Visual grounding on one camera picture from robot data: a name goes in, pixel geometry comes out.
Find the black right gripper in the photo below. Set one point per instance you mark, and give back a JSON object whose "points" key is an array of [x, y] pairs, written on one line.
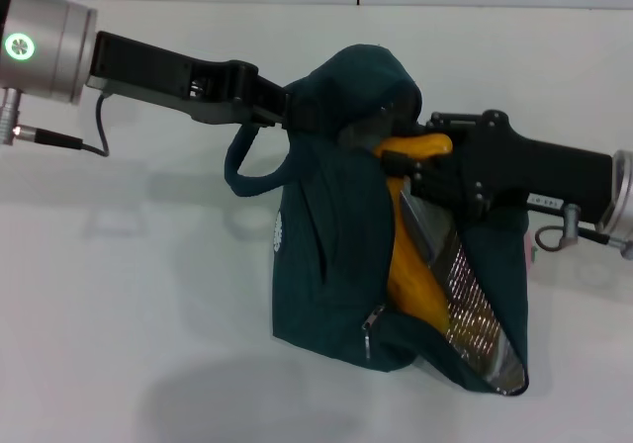
{"points": [[534, 171]]}

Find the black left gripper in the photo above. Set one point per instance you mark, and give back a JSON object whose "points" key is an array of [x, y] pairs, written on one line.
{"points": [[173, 79]]}

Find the dark teal fabric lunch bag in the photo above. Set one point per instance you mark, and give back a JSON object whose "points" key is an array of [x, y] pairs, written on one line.
{"points": [[321, 245]]}

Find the yellow toy banana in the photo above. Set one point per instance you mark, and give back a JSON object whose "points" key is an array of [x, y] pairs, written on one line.
{"points": [[410, 285]]}

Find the pink toy peach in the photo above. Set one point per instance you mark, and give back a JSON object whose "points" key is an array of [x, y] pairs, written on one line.
{"points": [[532, 260]]}

